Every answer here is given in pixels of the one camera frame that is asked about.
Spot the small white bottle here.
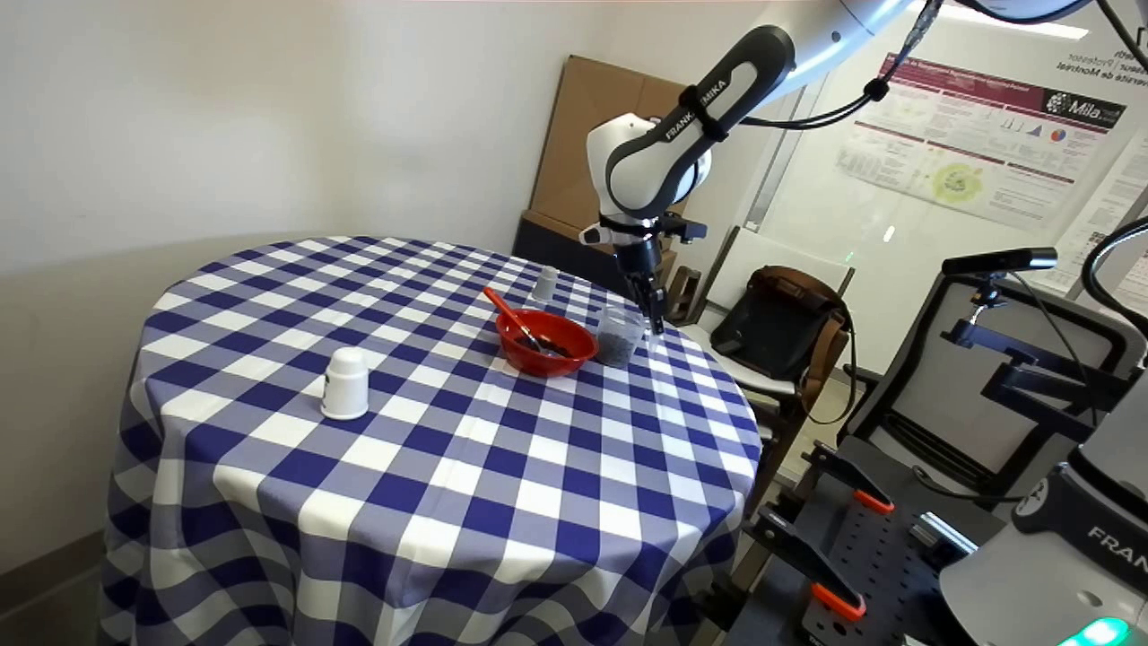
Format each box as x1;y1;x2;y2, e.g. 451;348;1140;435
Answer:
535;267;556;305

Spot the red plastic bowl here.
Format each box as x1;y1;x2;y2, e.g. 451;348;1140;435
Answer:
495;307;594;377

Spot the black monitor stand frame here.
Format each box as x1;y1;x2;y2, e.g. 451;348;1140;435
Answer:
845;246;1143;509

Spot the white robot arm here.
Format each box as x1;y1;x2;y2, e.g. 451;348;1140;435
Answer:
584;0;1148;335

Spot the large cardboard sheet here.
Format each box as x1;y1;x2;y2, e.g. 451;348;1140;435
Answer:
524;54;680;240

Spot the wall poster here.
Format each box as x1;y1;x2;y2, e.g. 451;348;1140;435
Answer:
835;57;1128;230

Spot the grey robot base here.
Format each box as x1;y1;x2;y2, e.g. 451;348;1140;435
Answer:
941;377;1148;646

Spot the red plastic spoon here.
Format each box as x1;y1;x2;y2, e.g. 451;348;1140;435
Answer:
482;286;562;355

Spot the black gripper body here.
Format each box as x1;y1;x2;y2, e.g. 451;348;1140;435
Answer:
594;210;707;282

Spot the black orange clamp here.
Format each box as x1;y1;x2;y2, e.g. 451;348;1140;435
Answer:
745;514;867;626
808;445;898;515

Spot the black brown bag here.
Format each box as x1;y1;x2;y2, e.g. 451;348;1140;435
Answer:
710;267;851;383

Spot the white plastic bottle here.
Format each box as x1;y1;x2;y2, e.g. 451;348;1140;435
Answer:
321;348;370;420

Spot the blue white checkered tablecloth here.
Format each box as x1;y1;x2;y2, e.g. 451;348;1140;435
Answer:
100;238;759;646

